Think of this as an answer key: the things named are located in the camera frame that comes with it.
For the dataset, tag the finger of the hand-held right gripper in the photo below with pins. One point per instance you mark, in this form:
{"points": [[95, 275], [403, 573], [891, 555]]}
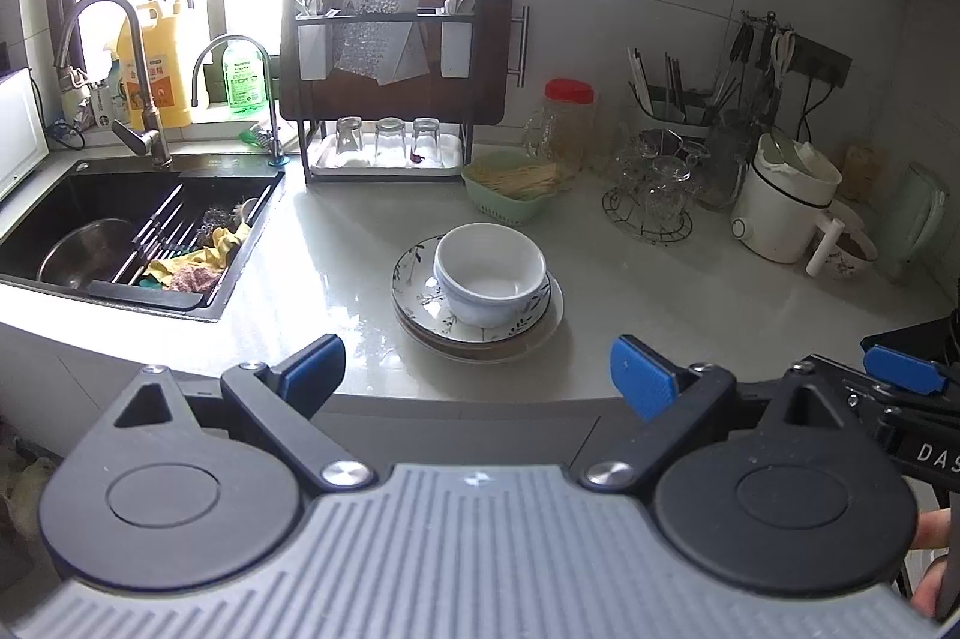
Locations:
{"points": [[904, 367], [862, 384]]}

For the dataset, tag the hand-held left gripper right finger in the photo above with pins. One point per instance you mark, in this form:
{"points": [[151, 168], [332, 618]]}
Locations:
{"points": [[641, 376]]}

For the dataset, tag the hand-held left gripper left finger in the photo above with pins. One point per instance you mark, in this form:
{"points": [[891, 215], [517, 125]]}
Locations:
{"points": [[315, 370]]}

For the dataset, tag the white plate with leaf print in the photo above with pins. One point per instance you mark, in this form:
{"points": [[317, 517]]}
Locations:
{"points": [[420, 333]]}

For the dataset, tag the floral plate with dark rim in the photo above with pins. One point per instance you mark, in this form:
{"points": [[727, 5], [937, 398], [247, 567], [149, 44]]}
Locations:
{"points": [[416, 290]]}

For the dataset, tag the light blue bowl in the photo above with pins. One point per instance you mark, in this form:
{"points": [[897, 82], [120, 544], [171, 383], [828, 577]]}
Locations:
{"points": [[457, 301]]}

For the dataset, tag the person's right hand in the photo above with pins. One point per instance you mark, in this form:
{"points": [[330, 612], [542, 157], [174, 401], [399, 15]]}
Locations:
{"points": [[934, 528]]}

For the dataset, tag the black stove top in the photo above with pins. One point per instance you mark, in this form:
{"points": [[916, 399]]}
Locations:
{"points": [[919, 331]]}

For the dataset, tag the printed bowl with brown food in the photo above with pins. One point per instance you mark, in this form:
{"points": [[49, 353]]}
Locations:
{"points": [[855, 253]]}

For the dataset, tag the pale green electric kettle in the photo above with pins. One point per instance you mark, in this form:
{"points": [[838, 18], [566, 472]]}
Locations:
{"points": [[911, 226]]}

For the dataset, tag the pink dish cloth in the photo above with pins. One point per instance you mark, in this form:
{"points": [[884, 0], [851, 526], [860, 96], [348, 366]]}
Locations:
{"points": [[196, 280]]}

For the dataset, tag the yellow dish cloth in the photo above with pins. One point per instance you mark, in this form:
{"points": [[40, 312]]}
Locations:
{"points": [[225, 245]]}

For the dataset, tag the white electric cooking pot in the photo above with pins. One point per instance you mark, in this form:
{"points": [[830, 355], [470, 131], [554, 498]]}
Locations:
{"points": [[776, 226]]}

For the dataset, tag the steel wool scrubber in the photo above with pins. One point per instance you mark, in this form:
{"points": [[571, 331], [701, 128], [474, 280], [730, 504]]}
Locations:
{"points": [[217, 215]]}

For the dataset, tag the cluster of clear glass cups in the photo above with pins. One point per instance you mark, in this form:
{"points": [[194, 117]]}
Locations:
{"points": [[660, 181]]}

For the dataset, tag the yellow food packet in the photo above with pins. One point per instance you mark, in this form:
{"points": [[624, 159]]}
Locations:
{"points": [[864, 166]]}

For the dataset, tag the green plastic basket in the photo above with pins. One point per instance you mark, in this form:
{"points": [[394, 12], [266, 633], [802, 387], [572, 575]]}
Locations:
{"points": [[517, 210]]}

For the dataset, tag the black sink drain rack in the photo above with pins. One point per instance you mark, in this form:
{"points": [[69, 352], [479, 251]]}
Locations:
{"points": [[150, 234]]}

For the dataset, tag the tall glass pitcher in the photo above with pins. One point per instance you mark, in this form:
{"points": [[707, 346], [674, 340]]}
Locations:
{"points": [[727, 166]]}

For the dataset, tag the bundle of bamboo sticks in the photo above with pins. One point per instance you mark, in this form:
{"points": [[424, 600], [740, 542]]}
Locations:
{"points": [[521, 178]]}

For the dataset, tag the clear drinking glass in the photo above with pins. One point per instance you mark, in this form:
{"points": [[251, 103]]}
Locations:
{"points": [[426, 140], [391, 140], [349, 136]]}

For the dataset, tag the green scrubber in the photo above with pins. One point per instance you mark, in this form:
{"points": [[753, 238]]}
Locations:
{"points": [[256, 135]]}

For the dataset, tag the green white chopstick holder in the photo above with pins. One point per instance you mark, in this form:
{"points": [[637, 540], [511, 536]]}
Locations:
{"points": [[679, 129]]}

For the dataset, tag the white drip tray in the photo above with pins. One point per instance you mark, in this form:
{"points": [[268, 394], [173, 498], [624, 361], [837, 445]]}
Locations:
{"points": [[450, 159]]}

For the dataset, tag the clear glass mug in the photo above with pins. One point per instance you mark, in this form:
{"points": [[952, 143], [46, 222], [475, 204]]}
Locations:
{"points": [[541, 136]]}

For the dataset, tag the small steel faucet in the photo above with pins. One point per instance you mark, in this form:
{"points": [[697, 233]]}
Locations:
{"points": [[271, 114]]}

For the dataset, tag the clear jar with red lid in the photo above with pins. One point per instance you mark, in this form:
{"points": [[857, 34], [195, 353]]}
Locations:
{"points": [[571, 125]]}

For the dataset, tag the steel pot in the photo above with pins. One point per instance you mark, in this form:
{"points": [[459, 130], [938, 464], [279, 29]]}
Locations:
{"points": [[75, 256]]}

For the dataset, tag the black kitchen sink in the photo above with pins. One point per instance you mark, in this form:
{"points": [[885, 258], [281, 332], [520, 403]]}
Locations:
{"points": [[82, 196]]}

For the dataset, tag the bundle of chopsticks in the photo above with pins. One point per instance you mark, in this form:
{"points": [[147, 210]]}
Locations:
{"points": [[652, 80]]}

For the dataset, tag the green bottle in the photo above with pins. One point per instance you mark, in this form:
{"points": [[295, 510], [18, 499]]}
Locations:
{"points": [[246, 80]]}

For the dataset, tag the tall steel faucet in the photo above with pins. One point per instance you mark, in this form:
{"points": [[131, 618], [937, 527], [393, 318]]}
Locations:
{"points": [[150, 114]]}

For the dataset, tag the white utensil cup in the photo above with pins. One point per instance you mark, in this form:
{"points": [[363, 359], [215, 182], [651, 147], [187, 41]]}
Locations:
{"points": [[313, 50], [457, 46]]}

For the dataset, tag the row of hanging kitchen utensils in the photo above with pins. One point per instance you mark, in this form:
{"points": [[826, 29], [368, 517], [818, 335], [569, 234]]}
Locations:
{"points": [[742, 61]]}

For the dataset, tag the yellow detergent jug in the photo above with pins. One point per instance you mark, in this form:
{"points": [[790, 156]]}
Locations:
{"points": [[161, 76]]}

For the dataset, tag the clear dotted plastic bag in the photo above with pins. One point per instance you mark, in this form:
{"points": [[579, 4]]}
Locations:
{"points": [[375, 39]]}

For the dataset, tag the dark wooden cutting board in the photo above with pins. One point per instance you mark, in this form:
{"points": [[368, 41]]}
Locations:
{"points": [[487, 54]]}

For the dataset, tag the black metal dish rack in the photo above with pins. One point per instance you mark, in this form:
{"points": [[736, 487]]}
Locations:
{"points": [[390, 15]]}

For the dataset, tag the white spoon bunch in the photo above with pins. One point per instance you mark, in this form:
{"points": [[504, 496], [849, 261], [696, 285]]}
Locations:
{"points": [[459, 1], [311, 1]]}

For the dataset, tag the white plastic board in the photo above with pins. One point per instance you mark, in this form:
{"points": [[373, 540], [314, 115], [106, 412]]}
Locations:
{"points": [[19, 136]]}

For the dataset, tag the black wall power strip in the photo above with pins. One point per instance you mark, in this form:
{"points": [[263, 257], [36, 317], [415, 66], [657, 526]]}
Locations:
{"points": [[825, 63]]}

